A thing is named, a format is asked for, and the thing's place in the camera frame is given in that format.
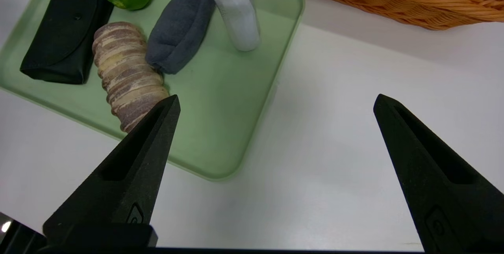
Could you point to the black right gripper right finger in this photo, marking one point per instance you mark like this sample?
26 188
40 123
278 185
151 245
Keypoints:
445 191

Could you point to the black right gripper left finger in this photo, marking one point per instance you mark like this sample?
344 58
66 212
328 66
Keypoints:
134 175

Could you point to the grey fabric pouch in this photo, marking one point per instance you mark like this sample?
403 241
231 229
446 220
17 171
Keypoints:
181 29

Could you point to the white bottle with clear cap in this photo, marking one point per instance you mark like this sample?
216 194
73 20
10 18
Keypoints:
238 13

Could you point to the light green plastic tray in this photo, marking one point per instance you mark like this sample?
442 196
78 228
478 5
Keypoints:
224 100

